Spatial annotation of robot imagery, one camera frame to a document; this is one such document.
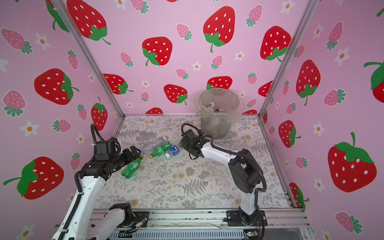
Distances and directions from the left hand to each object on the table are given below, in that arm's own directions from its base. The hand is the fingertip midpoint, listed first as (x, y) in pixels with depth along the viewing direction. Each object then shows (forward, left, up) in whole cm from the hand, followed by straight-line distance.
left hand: (133, 153), depth 77 cm
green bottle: (-2, +6, -14) cm, 16 cm away
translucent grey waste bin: (+41, -48, -6) cm, 64 cm away
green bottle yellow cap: (+11, -10, -14) cm, 20 cm away
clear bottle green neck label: (+40, -43, -3) cm, 59 cm away
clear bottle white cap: (+12, -1, -15) cm, 20 cm away
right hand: (+11, -25, -9) cm, 29 cm away
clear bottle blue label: (+11, -19, -14) cm, 26 cm away
